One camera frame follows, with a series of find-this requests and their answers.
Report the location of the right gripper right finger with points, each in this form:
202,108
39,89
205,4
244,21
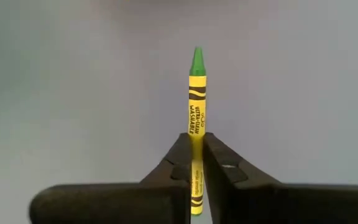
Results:
291,205

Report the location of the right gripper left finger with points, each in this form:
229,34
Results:
120,205

